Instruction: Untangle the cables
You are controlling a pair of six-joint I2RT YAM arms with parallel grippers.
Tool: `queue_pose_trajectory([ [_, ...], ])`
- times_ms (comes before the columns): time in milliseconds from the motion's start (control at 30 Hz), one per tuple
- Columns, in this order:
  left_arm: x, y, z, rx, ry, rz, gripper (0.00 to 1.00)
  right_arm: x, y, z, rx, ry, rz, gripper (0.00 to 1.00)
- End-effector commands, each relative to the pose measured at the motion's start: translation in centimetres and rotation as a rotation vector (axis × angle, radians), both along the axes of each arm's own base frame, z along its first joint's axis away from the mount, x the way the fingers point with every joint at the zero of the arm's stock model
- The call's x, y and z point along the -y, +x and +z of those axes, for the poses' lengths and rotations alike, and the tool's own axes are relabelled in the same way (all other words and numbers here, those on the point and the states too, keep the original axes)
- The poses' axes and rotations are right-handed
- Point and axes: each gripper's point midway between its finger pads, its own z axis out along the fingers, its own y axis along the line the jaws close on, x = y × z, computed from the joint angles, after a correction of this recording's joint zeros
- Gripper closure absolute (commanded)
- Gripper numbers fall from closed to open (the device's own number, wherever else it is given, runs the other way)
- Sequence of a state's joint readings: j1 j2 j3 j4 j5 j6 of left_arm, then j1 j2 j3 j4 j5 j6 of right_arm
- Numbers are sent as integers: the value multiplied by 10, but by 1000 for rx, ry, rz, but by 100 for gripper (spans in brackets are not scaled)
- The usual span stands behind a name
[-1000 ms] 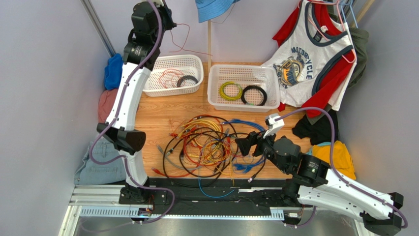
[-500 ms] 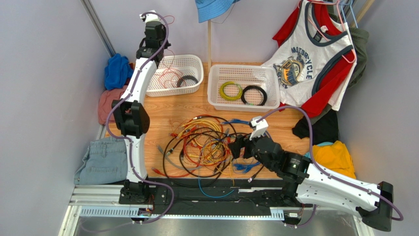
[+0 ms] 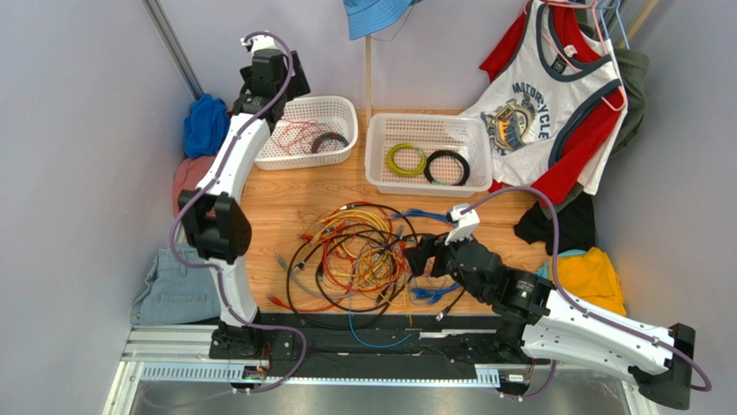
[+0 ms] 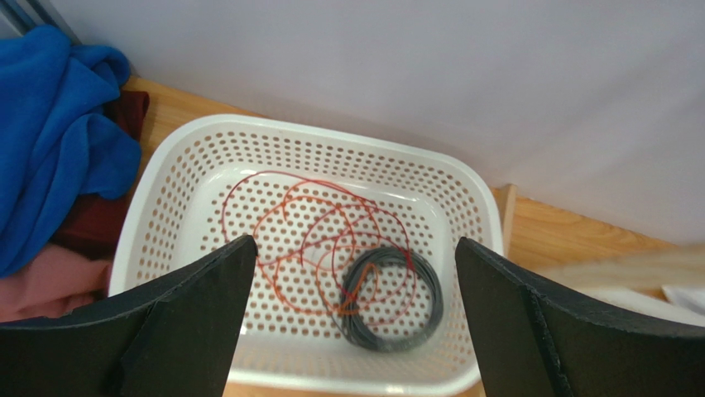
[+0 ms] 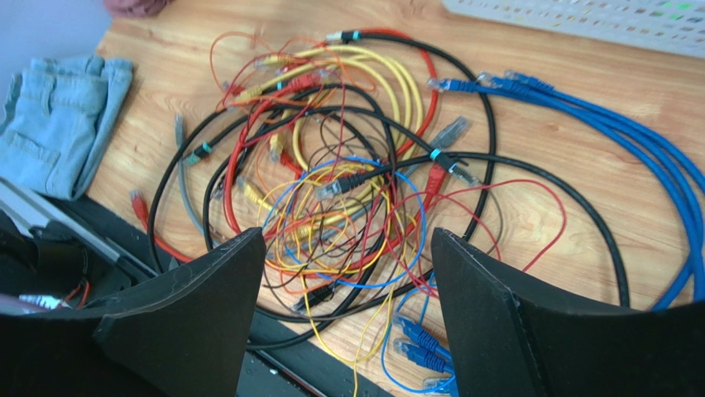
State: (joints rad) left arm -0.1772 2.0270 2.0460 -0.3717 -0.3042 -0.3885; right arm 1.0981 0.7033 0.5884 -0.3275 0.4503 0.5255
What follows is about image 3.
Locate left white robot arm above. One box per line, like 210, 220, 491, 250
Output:
176, 31, 310, 360

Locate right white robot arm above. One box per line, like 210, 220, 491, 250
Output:
403, 201, 712, 411

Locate black coiled cable left basket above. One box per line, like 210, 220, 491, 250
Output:
311, 131, 350, 156

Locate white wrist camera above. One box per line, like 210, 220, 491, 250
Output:
445, 203, 480, 246
240, 33, 280, 54

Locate white motorcycle tank top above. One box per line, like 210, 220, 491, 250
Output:
460, 0, 629, 197

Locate blue ethernet cable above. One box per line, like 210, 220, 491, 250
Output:
391, 208, 467, 305

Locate thin red wire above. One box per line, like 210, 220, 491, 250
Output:
270, 118, 324, 157

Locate red shirt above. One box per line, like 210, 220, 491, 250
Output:
478, 5, 629, 208

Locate yellow coiled cable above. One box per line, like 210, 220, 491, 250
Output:
385, 142, 428, 177

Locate right white plastic basket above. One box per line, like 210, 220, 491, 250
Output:
364, 113, 493, 198

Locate black cloth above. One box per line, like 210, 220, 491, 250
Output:
513, 193, 597, 255

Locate thick black cable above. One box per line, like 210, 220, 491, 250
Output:
285, 202, 467, 330

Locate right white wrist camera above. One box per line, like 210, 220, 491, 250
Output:
445, 203, 480, 246

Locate black coiled cable right basket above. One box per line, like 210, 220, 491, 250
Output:
423, 150, 471, 187

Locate white plastic basket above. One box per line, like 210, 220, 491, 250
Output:
364, 113, 493, 198
255, 95, 358, 170

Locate left white plastic basket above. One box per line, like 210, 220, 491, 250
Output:
255, 95, 358, 170

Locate aluminium frame post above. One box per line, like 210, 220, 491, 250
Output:
141, 0, 203, 100

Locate pink cloth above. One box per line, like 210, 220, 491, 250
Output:
171, 156, 216, 217

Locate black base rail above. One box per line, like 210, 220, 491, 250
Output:
123, 312, 643, 399

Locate yellow cable bundle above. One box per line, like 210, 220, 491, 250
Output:
311, 207, 413, 326

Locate light blue jeans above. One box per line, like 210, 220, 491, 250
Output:
129, 248, 221, 326

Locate blue bucket hat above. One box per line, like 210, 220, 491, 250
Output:
343, 0, 421, 41

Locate yellow cloth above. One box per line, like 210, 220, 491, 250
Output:
557, 247, 627, 316

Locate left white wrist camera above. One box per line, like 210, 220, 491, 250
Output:
240, 33, 280, 54

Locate thin blue wire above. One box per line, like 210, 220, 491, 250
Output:
347, 293, 414, 350

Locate blue cloth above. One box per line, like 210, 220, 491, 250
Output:
183, 93, 230, 158

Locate black coiled cable basket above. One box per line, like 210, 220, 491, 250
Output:
311, 131, 350, 156
423, 150, 471, 187

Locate dark green garment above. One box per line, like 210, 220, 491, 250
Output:
575, 22, 650, 157

